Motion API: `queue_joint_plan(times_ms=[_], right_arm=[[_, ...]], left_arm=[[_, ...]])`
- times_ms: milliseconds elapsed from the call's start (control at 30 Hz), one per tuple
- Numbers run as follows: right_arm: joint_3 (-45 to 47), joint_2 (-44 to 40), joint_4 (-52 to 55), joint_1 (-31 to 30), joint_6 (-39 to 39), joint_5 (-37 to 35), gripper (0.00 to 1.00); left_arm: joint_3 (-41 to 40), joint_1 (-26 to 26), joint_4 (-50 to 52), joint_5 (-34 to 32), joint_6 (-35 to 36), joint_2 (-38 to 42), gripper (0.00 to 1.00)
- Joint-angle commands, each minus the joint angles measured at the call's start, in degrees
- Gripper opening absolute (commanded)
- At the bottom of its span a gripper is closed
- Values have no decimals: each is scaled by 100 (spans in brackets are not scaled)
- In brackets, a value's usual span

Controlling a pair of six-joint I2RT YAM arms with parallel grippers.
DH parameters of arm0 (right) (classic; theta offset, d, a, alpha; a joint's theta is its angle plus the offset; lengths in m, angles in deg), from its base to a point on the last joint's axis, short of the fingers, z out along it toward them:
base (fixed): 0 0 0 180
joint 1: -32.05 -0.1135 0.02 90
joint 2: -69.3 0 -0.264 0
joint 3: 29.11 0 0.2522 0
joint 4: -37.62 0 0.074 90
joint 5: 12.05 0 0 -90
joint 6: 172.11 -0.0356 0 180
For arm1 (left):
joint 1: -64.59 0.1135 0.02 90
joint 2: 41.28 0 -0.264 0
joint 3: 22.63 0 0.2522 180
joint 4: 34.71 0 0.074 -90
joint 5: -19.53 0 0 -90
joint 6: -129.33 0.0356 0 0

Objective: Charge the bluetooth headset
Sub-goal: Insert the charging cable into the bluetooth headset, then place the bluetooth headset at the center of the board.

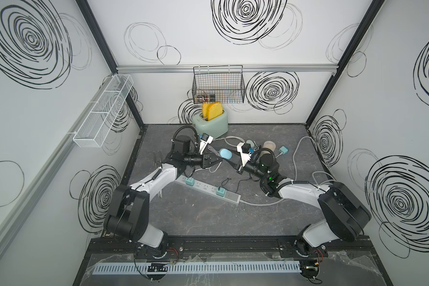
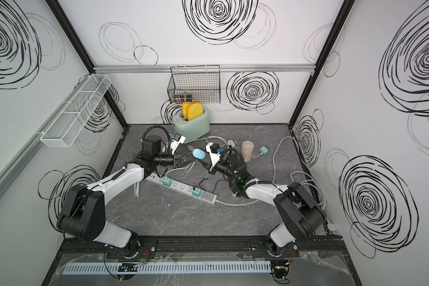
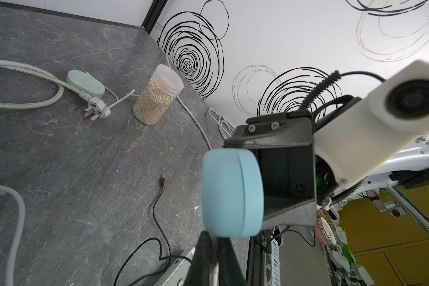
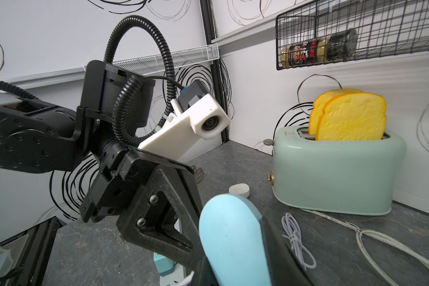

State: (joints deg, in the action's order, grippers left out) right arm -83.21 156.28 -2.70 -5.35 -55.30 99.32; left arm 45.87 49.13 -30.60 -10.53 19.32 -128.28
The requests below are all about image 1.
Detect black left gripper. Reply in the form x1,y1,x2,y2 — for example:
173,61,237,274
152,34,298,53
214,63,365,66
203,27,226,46
183,151,221,170

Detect blue earbud case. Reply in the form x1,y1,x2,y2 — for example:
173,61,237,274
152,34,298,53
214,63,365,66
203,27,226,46
219,148,232,160

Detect mint green earbud case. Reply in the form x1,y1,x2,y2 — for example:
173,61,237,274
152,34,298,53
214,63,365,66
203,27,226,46
245,140,256,148

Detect teal charger with lilac cable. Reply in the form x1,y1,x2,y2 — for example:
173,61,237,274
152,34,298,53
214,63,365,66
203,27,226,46
185,178,195,187

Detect black usb cable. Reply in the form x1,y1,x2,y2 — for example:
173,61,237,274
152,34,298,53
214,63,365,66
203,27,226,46
217,174,254,195

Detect teal charger with black cable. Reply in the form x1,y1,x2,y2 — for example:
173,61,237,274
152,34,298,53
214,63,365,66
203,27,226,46
216,187,226,197

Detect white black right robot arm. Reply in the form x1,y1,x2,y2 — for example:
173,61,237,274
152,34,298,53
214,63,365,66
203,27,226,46
228,143,372,257

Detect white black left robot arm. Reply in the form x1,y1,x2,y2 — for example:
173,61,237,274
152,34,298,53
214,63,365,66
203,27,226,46
103,125,222,256

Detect mint green toaster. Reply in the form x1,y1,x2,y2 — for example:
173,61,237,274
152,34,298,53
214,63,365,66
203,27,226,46
191,108,228,139

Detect white power strip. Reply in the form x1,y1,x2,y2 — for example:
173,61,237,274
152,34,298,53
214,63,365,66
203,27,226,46
175,175,241,205

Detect yellow toast slices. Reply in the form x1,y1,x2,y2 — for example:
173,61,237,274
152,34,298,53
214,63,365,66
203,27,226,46
202,102,224,121

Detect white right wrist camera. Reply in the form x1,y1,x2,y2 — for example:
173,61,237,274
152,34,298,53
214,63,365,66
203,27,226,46
237,143,251,167

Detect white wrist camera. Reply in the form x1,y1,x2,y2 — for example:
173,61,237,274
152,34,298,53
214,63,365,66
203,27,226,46
198,133,213,155
237,143,251,167

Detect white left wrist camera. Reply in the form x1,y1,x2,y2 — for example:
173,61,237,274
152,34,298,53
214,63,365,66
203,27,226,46
198,133,213,155

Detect white toaster power cord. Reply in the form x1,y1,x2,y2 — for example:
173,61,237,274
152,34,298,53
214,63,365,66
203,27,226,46
214,135,247,148

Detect teal charger with white cable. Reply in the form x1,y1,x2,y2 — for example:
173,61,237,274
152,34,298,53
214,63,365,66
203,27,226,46
279,146,289,155

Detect grey power strip cord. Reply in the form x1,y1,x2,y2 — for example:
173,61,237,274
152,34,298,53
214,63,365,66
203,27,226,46
238,135,351,212

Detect black wire wall basket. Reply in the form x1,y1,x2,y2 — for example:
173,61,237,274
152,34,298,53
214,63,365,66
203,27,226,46
191,65,246,104

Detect white slotted cable duct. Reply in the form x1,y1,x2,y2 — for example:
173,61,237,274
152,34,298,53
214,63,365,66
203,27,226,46
92,261,301,275

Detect white wire wall shelf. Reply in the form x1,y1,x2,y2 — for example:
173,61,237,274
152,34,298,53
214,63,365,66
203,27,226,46
73,74,133,148

